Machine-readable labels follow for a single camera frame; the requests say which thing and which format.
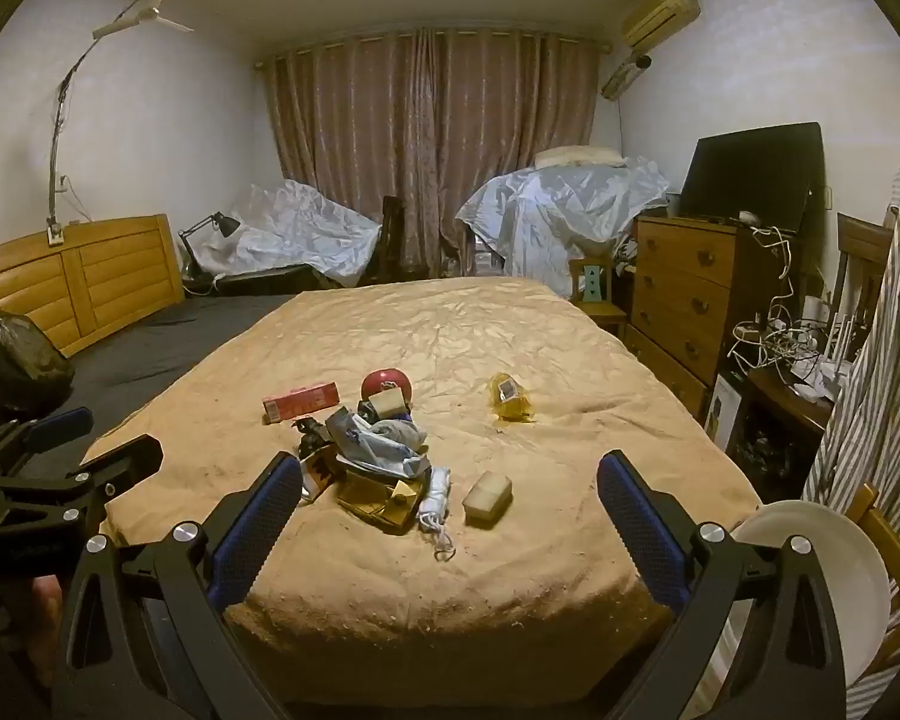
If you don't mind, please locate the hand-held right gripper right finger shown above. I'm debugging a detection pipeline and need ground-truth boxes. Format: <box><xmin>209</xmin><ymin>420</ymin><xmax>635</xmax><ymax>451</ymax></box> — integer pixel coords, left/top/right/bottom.
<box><xmin>596</xmin><ymin>450</ymin><xmax>848</xmax><ymax>720</ymax></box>

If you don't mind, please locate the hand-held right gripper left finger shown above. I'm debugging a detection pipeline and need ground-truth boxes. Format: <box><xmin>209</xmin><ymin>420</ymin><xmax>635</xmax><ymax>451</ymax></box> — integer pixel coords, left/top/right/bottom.
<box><xmin>51</xmin><ymin>451</ymin><xmax>305</xmax><ymax>720</ymax></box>

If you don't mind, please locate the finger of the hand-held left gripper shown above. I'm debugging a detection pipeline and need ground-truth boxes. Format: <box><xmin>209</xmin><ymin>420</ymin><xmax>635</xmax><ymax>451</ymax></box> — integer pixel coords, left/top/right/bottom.
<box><xmin>0</xmin><ymin>406</ymin><xmax>95</xmax><ymax>477</ymax></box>
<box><xmin>0</xmin><ymin>435</ymin><xmax>164</xmax><ymax>539</ymax></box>

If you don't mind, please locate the gold foil box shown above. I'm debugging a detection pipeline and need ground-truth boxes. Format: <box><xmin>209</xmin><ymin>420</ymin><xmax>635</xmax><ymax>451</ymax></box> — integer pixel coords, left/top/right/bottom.
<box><xmin>335</xmin><ymin>475</ymin><xmax>422</xmax><ymax>536</ymax></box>

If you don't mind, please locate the white blue-printed plastic pouch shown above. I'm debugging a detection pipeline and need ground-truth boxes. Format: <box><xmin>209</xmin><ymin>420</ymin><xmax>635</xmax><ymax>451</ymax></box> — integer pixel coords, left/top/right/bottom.
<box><xmin>326</xmin><ymin>409</ymin><xmax>429</xmax><ymax>478</ymax></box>

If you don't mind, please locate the beige sponge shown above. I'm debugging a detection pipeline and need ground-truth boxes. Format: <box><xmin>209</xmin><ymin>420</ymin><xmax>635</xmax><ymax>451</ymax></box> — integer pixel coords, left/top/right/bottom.
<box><xmin>462</xmin><ymin>470</ymin><xmax>514</xmax><ymax>525</ymax></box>

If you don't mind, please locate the white bucket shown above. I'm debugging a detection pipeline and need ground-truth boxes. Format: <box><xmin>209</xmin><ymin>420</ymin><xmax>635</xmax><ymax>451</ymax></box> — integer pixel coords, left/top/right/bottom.
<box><xmin>709</xmin><ymin>499</ymin><xmax>893</xmax><ymax>707</ymax></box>

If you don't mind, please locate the large black trash bag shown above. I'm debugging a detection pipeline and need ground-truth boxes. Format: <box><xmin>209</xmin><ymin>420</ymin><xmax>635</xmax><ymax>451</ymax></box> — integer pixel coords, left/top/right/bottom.
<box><xmin>0</xmin><ymin>300</ymin><xmax>76</xmax><ymax>419</ymax></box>

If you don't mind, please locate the black crumpled wrapper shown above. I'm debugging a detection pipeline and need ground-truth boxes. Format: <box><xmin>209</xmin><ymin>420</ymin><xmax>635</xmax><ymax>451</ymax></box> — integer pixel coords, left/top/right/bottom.
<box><xmin>294</xmin><ymin>416</ymin><xmax>339</xmax><ymax>460</ymax></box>

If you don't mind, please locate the dark grey bedsheet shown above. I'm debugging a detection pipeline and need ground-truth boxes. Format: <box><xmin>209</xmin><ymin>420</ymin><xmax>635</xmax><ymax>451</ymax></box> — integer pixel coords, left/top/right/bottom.
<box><xmin>15</xmin><ymin>292</ymin><xmax>295</xmax><ymax>451</ymax></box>

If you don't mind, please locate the red carton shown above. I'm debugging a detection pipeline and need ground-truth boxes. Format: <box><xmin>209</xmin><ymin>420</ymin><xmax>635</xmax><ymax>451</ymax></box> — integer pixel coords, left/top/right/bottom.
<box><xmin>262</xmin><ymin>382</ymin><xmax>341</xmax><ymax>425</ymax></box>

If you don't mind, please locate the small black plastic bag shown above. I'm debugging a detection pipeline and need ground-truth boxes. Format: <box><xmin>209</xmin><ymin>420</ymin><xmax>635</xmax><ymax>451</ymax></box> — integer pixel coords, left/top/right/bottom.
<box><xmin>735</xmin><ymin>427</ymin><xmax>805</xmax><ymax>497</ymax></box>

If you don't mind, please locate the white cardboard box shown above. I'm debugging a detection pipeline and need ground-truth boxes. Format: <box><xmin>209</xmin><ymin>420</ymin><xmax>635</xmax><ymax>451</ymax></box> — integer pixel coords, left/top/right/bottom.
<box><xmin>705</xmin><ymin>375</ymin><xmax>748</xmax><ymax>445</ymax></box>

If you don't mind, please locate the wooden headboard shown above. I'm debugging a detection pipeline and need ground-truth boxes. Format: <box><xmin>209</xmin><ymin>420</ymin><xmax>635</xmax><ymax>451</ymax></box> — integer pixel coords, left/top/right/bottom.
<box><xmin>0</xmin><ymin>214</ymin><xmax>185</xmax><ymax>357</ymax></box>

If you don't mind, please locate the yellow plastic wrapper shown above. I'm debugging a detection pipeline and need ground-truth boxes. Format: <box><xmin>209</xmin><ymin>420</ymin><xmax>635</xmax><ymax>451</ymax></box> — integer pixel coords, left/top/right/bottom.
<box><xmin>490</xmin><ymin>373</ymin><xmax>539</xmax><ymax>423</ymax></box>

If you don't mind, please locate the dark wooden table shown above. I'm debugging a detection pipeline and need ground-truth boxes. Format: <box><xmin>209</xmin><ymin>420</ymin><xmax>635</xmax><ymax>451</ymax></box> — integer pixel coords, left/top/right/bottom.
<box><xmin>733</xmin><ymin>366</ymin><xmax>835</xmax><ymax>497</ymax></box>

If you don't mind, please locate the red apple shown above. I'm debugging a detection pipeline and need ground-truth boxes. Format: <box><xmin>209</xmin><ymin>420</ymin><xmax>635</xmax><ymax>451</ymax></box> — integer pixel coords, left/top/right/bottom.
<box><xmin>360</xmin><ymin>368</ymin><xmax>413</xmax><ymax>410</ymax></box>

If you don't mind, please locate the small wooden chair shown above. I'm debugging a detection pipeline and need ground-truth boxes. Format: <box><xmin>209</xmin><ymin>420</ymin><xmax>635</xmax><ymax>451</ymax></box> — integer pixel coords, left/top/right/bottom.
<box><xmin>568</xmin><ymin>255</ymin><xmax>632</xmax><ymax>332</ymax></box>

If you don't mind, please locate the wooden dresser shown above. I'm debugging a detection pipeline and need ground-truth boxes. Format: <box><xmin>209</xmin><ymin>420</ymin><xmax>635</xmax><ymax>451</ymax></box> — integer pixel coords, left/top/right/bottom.
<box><xmin>622</xmin><ymin>214</ymin><xmax>767</xmax><ymax>422</ymax></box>

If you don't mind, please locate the tan bed blanket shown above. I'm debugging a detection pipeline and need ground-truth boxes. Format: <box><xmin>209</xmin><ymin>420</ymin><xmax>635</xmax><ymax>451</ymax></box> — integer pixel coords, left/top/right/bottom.
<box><xmin>82</xmin><ymin>275</ymin><xmax>762</xmax><ymax>706</ymax></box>

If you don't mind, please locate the black desk lamp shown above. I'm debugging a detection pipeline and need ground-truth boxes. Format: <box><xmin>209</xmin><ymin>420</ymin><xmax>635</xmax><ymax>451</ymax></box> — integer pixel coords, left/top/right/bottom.
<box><xmin>178</xmin><ymin>213</ymin><xmax>242</xmax><ymax>280</ymax></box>

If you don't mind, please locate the grey striped cloth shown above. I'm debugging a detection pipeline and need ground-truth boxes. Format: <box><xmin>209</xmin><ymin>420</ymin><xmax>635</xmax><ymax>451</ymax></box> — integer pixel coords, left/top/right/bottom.
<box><xmin>801</xmin><ymin>81</ymin><xmax>900</xmax><ymax>720</ymax></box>

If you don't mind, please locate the white router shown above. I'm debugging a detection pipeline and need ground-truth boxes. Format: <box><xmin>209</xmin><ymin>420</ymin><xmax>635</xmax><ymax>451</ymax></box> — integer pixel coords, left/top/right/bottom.
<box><xmin>825</xmin><ymin>306</ymin><xmax>865</xmax><ymax>370</ymax></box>

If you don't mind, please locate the low silver plastic cover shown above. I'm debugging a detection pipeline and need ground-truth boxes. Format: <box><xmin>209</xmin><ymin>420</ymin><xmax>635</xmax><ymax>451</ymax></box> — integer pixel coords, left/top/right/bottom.
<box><xmin>229</xmin><ymin>180</ymin><xmax>383</xmax><ymax>287</ymax></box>

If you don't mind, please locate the tall silver plastic cover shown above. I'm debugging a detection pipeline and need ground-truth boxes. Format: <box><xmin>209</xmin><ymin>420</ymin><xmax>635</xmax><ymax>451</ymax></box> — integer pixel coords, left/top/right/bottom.
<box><xmin>456</xmin><ymin>157</ymin><xmax>671</xmax><ymax>298</ymax></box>

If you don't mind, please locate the tall brown wooden chair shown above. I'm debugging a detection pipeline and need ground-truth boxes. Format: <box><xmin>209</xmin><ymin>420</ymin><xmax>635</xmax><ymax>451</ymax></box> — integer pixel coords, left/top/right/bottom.
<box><xmin>832</xmin><ymin>213</ymin><xmax>896</xmax><ymax>332</ymax></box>

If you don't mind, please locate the black television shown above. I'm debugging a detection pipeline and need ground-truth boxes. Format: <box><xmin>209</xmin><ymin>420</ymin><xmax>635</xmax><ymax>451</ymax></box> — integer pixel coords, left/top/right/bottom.
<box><xmin>679</xmin><ymin>122</ymin><xmax>827</xmax><ymax>236</ymax></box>

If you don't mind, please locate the cream pillow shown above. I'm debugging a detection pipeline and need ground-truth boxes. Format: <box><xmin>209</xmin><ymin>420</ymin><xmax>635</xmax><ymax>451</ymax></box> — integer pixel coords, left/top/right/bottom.
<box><xmin>534</xmin><ymin>144</ymin><xmax>628</xmax><ymax>170</ymax></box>

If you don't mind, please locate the white pole-mounted fan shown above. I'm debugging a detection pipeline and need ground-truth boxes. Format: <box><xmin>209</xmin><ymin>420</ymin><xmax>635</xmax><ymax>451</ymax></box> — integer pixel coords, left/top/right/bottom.
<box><xmin>45</xmin><ymin>0</ymin><xmax>196</xmax><ymax>248</ymax></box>

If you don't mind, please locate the brown curtain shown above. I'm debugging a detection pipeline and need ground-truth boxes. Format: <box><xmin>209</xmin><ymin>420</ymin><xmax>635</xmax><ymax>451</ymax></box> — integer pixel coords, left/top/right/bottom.
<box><xmin>259</xmin><ymin>28</ymin><xmax>608</xmax><ymax>287</ymax></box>

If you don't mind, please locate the beige air conditioner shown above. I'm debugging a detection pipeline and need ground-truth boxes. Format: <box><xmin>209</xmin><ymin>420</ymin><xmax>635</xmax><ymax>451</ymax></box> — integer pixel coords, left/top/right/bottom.
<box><xmin>619</xmin><ymin>0</ymin><xmax>701</xmax><ymax>50</ymax></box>

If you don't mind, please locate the tangle of white cables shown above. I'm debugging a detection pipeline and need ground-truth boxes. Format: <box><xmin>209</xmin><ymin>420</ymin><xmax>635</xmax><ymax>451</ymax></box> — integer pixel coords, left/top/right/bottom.
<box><xmin>730</xmin><ymin>223</ymin><xmax>827</xmax><ymax>392</ymax></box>

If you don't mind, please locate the white wall-mounted fixture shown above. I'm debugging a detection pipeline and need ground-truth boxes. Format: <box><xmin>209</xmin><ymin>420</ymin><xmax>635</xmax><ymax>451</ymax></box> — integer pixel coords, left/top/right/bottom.
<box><xmin>600</xmin><ymin>52</ymin><xmax>654</xmax><ymax>101</ymax></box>

